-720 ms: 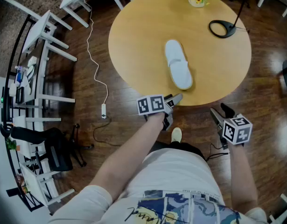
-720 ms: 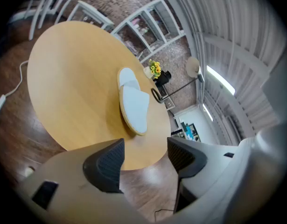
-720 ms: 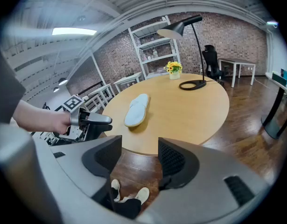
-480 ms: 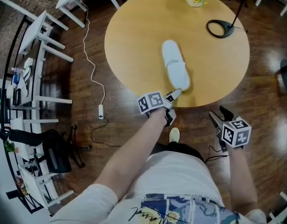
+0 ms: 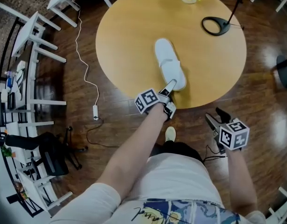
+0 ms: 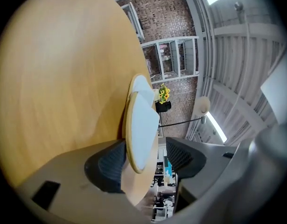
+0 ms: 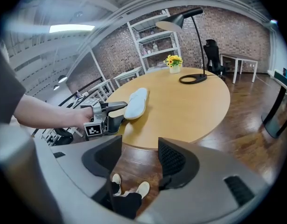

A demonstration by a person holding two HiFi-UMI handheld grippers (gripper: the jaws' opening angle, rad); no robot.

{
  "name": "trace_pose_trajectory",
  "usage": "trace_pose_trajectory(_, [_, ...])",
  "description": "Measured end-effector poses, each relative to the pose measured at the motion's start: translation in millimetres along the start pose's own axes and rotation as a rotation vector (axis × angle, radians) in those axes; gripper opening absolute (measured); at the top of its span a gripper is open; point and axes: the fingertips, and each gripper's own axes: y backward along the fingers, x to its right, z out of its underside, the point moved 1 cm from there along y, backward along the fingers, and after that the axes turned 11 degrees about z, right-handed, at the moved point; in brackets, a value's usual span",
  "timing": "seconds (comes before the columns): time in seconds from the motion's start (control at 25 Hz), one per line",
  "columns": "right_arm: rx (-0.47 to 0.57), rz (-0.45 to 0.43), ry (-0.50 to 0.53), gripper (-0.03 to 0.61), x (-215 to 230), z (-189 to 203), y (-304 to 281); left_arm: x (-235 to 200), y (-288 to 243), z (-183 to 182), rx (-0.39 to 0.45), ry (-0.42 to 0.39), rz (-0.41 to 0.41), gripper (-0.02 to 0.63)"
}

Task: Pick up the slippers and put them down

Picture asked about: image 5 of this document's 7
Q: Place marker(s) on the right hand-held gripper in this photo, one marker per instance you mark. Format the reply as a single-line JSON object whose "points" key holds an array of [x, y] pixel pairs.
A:
{"points": [[234, 135]]}

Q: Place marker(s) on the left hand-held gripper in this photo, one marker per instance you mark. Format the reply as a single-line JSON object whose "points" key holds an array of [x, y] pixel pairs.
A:
{"points": [[148, 100]]}

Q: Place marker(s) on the white slipper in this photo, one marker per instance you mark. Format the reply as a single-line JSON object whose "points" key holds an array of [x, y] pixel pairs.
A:
{"points": [[167, 59]]}

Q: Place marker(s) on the person's left forearm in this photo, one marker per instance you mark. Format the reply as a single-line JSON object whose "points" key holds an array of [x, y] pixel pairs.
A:
{"points": [[129, 153]]}

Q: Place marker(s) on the person's right forearm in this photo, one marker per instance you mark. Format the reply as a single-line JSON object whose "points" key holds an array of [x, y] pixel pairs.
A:
{"points": [[239, 178]]}

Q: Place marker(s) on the person's black trousers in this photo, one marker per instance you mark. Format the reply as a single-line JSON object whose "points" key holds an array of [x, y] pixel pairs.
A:
{"points": [[180, 149]]}

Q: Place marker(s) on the person's left cream shoe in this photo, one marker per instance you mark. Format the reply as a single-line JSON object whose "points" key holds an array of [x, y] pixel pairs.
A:
{"points": [[170, 134]]}

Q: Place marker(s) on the round wooden table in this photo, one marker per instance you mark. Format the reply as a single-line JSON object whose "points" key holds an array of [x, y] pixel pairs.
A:
{"points": [[134, 43]]}

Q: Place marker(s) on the person's white printed shirt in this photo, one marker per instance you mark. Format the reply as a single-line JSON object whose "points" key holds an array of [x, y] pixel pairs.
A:
{"points": [[176, 188]]}

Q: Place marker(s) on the black office chair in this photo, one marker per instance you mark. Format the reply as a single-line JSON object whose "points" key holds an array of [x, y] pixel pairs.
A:
{"points": [[53, 155]]}

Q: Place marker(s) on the white cluttered desk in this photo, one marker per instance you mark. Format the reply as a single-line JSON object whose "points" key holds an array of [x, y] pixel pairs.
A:
{"points": [[31, 87]]}

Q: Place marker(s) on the white side table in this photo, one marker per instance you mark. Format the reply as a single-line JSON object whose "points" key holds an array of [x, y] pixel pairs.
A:
{"points": [[33, 190]]}

